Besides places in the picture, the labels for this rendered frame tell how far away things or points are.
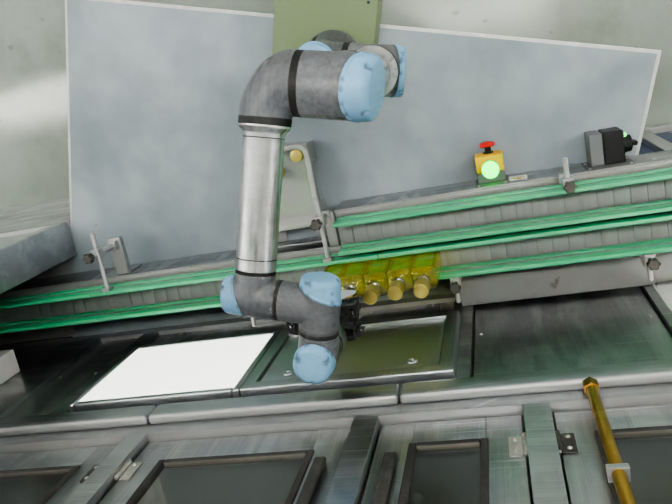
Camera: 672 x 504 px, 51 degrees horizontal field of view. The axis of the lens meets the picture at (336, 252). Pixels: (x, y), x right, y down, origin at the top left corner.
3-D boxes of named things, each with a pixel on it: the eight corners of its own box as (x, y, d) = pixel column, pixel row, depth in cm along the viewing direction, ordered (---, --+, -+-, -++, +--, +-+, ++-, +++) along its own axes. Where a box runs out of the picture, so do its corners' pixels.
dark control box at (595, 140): (586, 162, 179) (591, 167, 171) (583, 131, 177) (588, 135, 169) (620, 156, 177) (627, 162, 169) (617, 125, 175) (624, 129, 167)
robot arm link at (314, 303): (276, 278, 123) (274, 336, 127) (338, 286, 121) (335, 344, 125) (288, 265, 131) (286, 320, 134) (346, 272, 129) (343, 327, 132)
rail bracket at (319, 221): (328, 254, 186) (318, 268, 174) (316, 192, 182) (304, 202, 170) (339, 252, 185) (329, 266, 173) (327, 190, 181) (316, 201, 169)
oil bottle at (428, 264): (421, 267, 182) (413, 294, 162) (417, 246, 181) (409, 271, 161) (442, 264, 181) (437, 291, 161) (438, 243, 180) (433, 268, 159)
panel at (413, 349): (137, 355, 195) (70, 416, 163) (135, 346, 195) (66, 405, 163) (460, 320, 174) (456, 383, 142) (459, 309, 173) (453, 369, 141)
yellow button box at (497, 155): (478, 179, 186) (478, 184, 179) (474, 151, 184) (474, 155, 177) (505, 174, 184) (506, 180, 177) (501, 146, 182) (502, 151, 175)
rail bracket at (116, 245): (129, 273, 211) (90, 298, 190) (114, 219, 207) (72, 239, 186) (143, 271, 210) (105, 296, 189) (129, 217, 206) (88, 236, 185)
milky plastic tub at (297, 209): (270, 226, 201) (261, 234, 193) (253, 149, 196) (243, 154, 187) (328, 217, 197) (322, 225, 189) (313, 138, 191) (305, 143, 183)
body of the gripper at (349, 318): (366, 327, 150) (356, 350, 139) (327, 331, 153) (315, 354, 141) (359, 293, 149) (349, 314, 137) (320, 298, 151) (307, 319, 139)
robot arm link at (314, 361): (334, 347, 123) (331, 391, 125) (345, 324, 133) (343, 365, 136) (290, 342, 124) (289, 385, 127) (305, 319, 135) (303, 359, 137)
